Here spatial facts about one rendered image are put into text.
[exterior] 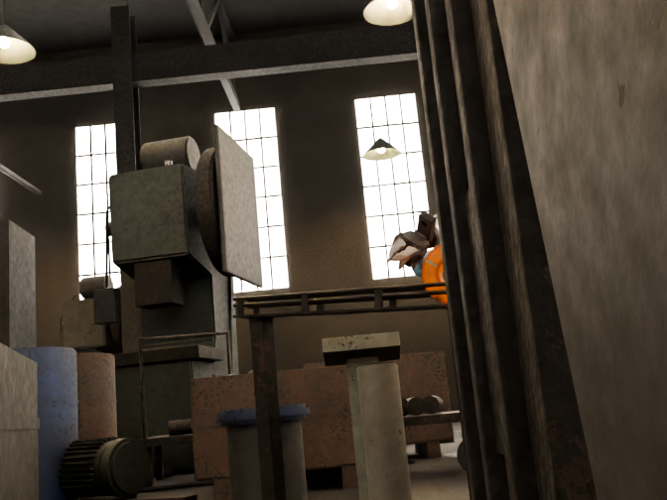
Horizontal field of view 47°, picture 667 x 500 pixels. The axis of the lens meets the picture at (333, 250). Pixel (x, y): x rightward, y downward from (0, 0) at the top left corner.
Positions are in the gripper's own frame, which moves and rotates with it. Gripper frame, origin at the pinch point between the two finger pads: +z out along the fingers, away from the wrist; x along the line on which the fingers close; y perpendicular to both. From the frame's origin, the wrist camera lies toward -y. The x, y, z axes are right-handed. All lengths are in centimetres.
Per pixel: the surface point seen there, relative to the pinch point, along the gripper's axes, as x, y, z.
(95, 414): 164, 275, -67
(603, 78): -47, -99, 103
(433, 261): -11.5, -7.7, 3.2
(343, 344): 6.4, 43.5, -6.4
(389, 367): -11.6, 33.9, -0.1
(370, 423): -16.5, 45.4, 10.6
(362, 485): -22, 70, 10
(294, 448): 6, 87, 2
